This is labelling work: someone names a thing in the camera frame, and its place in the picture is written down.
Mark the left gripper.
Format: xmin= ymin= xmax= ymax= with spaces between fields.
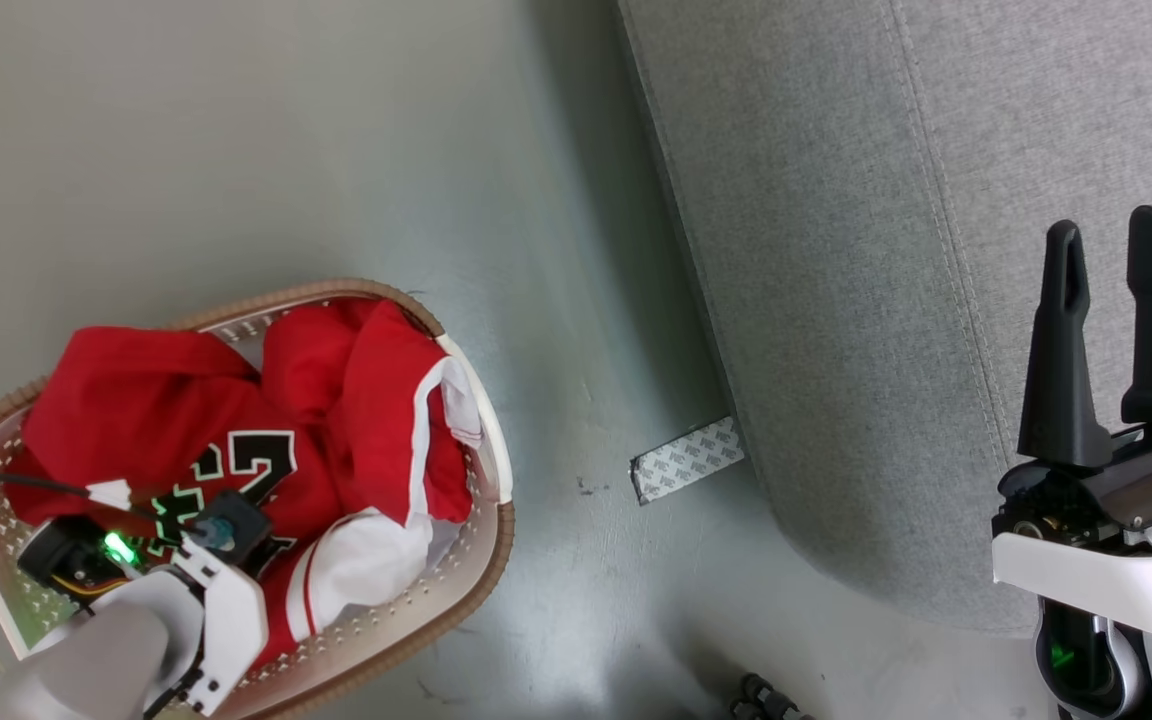
xmin=18 ymin=514 xmax=145 ymax=603

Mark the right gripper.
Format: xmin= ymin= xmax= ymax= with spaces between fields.
xmin=993 ymin=205 xmax=1152 ymax=641

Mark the black ribbed hose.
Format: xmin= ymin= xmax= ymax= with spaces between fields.
xmin=731 ymin=673 xmax=817 ymax=720

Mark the red basketball jersey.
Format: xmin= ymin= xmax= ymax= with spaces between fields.
xmin=4 ymin=298 xmax=485 ymax=673

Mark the thin black cable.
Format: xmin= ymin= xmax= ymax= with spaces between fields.
xmin=0 ymin=470 xmax=187 ymax=536

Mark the white basket with brown rim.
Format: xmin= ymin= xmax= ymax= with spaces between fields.
xmin=0 ymin=278 xmax=517 ymax=720

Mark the grey fabric sofa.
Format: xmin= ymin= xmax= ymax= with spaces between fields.
xmin=618 ymin=0 xmax=1152 ymax=637

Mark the patterned grey tape strip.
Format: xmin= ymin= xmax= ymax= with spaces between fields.
xmin=630 ymin=416 xmax=747 ymax=506

